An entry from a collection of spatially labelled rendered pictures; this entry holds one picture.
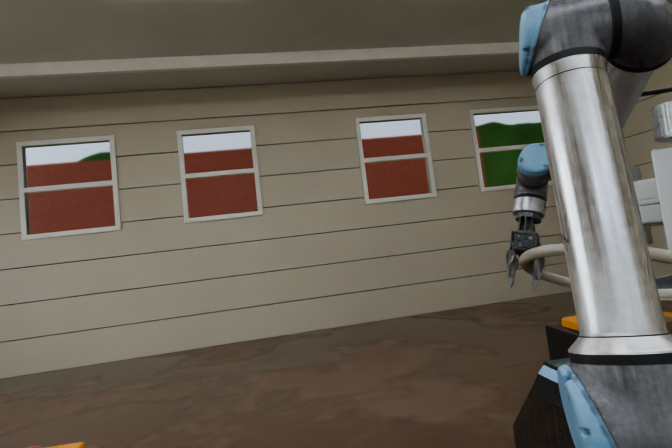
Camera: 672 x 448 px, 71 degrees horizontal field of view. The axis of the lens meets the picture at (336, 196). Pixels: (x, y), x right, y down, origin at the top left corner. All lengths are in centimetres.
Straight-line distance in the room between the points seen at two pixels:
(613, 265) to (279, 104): 733
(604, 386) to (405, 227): 726
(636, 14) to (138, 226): 728
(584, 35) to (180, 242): 707
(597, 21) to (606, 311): 45
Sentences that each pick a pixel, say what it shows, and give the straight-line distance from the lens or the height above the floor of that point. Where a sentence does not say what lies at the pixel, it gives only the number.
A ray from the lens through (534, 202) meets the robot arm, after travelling 148.
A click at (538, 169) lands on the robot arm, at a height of 149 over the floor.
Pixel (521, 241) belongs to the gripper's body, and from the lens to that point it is 144.
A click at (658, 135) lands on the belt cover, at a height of 159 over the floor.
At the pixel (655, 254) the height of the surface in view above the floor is 125.
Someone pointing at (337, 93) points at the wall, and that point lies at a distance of 807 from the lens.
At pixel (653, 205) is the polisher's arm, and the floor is 135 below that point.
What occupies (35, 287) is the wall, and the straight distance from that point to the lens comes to 813.
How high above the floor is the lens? 136
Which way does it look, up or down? 5 degrees up
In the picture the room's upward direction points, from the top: 7 degrees counter-clockwise
